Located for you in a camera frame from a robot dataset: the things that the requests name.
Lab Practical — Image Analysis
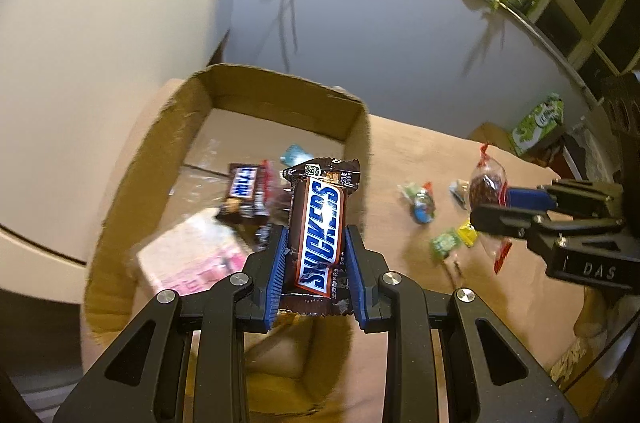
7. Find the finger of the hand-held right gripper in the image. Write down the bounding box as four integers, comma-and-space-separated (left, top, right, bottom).
502, 180, 626, 216
469, 202, 556, 246

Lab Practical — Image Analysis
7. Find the small pale candy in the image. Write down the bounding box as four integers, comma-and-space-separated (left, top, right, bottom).
448, 180, 471, 205

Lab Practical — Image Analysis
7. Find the multicolour candy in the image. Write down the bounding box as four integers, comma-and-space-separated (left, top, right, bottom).
397, 180, 437, 224

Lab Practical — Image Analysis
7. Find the teal candy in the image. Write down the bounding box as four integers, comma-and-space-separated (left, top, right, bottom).
280, 144, 307, 166

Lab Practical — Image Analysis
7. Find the black object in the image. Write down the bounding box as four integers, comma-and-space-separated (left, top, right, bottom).
600, 73, 640, 144

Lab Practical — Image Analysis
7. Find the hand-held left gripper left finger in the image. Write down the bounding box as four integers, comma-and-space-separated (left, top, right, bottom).
52, 225, 293, 423

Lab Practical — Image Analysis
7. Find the cardboard box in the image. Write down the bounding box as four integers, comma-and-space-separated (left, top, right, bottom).
80, 63, 373, 414

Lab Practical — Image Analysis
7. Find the dark snack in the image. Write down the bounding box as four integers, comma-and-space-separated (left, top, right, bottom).
467, 143, 513, 276

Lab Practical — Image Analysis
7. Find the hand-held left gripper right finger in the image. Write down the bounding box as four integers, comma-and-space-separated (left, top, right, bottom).
344, 224, 581, 423

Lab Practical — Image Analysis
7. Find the green printed carton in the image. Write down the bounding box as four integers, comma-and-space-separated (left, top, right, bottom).
507, 92, 566, 156

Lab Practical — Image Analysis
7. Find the white cabinet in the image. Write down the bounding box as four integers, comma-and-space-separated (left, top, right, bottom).
0, 0, 233, 304

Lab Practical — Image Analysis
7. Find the green candy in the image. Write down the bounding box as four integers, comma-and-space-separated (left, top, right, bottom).
430, 228, 458, 260

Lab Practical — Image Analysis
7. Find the large brown chocolate bar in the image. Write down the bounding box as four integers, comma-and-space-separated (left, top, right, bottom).
280, 157, 362, 318

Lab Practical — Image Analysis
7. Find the small dark chocolate bar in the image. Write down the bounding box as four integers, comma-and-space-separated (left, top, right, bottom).
220, 162, 273, 226

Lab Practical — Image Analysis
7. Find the bread packet with pink print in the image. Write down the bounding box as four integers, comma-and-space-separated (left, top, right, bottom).
136, 208, 251, 299

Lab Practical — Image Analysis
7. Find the yellow candy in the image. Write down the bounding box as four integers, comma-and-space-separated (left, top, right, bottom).
457, 220, 481, 249

